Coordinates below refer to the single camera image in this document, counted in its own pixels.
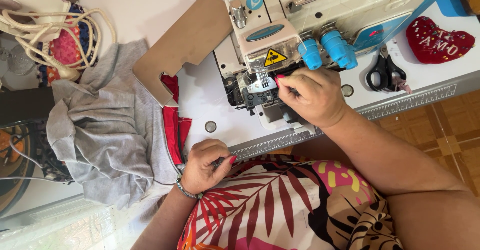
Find person's left hand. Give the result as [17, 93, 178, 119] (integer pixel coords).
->
[180, 138, 239, 197]

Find person's right hand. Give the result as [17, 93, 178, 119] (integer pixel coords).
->
[275, 68, 348, 129]

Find blue tension knob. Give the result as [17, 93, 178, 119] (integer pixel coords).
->
[297, 38, 323, 71]
[320, 29, 347, 63]
[337, 44, 359, 70]

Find cream overlock sewing machine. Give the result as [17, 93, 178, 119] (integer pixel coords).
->
[214, 0, 457, 131]

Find beige machine extension board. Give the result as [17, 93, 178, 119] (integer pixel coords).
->
[132, 0, 234, 108]

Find pink fabric scrap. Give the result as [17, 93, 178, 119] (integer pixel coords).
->
[394, 78, 413, 95]

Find grey ruler strip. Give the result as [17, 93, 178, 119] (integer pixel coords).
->
[215, 84, 458, 165]

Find red fabric piece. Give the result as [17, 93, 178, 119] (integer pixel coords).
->
[160, 74, 193, 166]

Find leaf print dress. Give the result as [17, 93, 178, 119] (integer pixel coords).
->
[177, 154, 406, 250]

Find red heart pincushion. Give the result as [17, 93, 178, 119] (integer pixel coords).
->
[406, 16, 476, 65]

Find blue plastic piece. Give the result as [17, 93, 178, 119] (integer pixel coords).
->
[436, 0, 469, 17]

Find grey knit fabric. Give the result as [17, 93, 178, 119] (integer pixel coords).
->
[46, 39, 188, 210]

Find colourful crocheted cloth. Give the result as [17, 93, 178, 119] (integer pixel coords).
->
[35, 3, 99, 88]

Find black box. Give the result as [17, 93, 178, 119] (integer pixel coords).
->
[0, 87, 56, 129]

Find white clothes iron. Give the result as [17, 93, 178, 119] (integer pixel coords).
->
[0, 0, 72, 37]

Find clear glass dish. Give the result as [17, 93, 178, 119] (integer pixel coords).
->
[0, 44, 37, 76]

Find white lace cloth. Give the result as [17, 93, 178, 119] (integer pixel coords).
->
[0, 184, 179, 250]

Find round basket with clutter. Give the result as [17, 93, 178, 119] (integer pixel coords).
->
[0, 124, 74, 217]

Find black handled scissors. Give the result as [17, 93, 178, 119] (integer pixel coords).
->
[366, 44, 408, 92]

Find beaded wrist bracelet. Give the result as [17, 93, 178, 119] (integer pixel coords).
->
[175, 174, 204, 200]

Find cream iron cord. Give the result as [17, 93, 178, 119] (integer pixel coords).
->
[1, 8, 117, 82]

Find white cable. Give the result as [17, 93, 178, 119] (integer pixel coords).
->
[0, 133, 72, 185]

